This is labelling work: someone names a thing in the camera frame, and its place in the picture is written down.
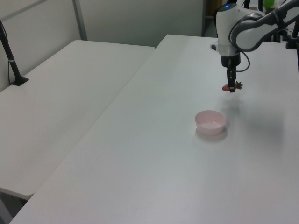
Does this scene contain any pink plastic bowl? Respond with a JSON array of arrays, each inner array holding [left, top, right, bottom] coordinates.
[[194, 110, 227, 137]]

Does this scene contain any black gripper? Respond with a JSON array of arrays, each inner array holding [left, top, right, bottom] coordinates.
[[221, 54, 242, 93]]

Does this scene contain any grey partition frame post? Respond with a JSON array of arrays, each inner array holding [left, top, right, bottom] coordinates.
[[71, 0, 88, 42]]

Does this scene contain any black pole with clamp base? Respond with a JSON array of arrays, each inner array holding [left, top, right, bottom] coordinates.
[[0, 19, 29, 86]]

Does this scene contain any black stand behind robot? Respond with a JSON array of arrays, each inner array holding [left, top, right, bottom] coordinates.
[[285, 18, 299, 49]]

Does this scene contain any thin cable along black pole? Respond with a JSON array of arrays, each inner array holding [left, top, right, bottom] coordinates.
[[6, 60, 15, 85]]

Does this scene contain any black cable on arm wrist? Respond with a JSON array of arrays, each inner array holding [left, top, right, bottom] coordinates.
[[235, 49, 251, 72]]

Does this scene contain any white side table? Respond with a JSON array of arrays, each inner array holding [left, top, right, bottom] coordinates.
[[0, 39, 156, 197]]

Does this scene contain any red strawberry with green leaves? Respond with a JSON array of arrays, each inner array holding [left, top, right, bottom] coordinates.
[[221, 80, 244, 92]]

